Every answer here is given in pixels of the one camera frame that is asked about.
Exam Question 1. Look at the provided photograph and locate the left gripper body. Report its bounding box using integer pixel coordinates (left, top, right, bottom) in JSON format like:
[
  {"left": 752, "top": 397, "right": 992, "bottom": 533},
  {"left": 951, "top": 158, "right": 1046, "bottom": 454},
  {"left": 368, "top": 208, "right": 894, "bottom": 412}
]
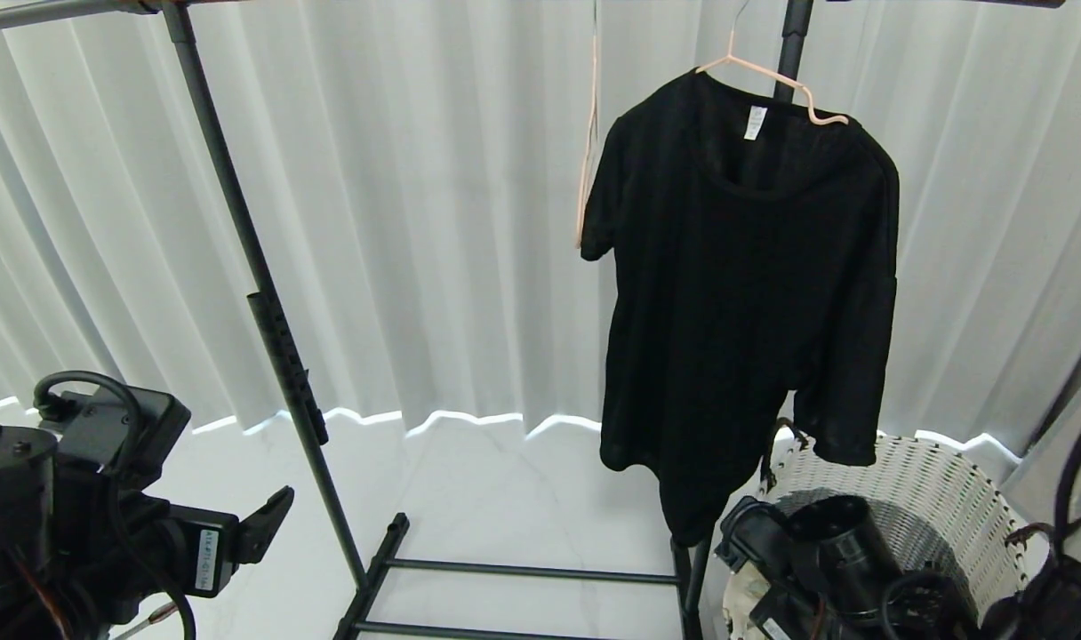
[{"left": 56, "top": 498, "right": 241, "bottom": 623}]

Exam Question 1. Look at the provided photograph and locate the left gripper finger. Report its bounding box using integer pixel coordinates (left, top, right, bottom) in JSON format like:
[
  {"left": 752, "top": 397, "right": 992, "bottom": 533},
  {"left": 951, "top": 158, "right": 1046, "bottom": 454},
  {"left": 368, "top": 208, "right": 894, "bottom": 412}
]
[{"left": 236, "top": 486, "right": 295, "bottom": 566}]

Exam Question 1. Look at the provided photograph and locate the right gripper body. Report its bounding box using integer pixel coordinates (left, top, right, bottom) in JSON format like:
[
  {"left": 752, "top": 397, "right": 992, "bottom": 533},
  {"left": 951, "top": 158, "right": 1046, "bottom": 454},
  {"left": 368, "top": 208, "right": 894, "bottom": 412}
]
[{"left": 749, "top": 587, "right": 821, "bottom": 640}]

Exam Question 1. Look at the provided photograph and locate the black garment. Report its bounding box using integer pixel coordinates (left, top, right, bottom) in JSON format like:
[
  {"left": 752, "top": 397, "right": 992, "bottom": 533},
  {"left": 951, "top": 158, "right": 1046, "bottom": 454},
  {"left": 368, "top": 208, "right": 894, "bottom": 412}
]
[{"left": 580, "top": 69, "right": 901, "bottom": 548}]

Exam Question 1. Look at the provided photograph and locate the pink clothes hanger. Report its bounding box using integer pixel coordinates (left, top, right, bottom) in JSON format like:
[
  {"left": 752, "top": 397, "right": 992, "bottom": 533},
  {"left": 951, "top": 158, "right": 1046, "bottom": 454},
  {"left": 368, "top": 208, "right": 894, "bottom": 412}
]
[
  {"left": 694, "top": 0, "right": 851, "bottom": 128},
  {"left": 574, "top": 0, "right": 605, "bottom": 250}
]

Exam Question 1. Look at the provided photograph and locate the black clothes rack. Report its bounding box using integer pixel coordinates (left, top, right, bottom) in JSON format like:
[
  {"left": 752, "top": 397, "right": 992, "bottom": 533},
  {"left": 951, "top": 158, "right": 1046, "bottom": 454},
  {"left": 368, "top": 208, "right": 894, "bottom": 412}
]
[{"left": 0, "top": 0, "right": 1068, "bottom": 640}]

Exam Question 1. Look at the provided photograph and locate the white laundry basket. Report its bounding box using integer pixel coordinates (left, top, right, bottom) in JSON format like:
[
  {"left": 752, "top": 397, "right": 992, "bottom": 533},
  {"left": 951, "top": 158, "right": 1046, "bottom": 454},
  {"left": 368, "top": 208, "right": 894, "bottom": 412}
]
[{"left": 721, "top": 416, "right": 1050, "bottom": 640}]

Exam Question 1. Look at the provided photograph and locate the white curtain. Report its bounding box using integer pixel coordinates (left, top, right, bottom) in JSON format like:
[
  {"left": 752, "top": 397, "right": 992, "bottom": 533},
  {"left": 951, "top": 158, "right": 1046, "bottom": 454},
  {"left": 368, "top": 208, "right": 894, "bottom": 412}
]
[{"left": 0, "top": 0, "right": 1081, "bottom": 456}]

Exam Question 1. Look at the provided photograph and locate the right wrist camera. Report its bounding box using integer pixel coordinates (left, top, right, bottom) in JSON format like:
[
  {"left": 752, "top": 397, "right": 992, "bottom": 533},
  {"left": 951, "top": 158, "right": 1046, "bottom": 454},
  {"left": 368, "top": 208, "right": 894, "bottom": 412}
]
[{"left": 714, "top": 496, "right": 795, "bottom": 579}]

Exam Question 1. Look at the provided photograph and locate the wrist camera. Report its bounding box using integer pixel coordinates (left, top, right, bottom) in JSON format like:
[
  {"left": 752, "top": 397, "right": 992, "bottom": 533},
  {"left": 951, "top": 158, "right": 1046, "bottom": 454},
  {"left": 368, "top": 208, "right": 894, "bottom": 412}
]
[
  {"left": 714, "top": 496, "right": 795, "bottom": 579},
  {"left": 56, "top": 384, "right": 193, "bottom": 492}
]

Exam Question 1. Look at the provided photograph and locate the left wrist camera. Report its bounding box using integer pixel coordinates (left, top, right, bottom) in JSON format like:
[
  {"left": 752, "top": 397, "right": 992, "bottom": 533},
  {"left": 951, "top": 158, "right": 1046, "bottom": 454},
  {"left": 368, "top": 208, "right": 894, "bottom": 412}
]
[{"left": 56, "top": 384, "right": 193, "bottom": 492}]

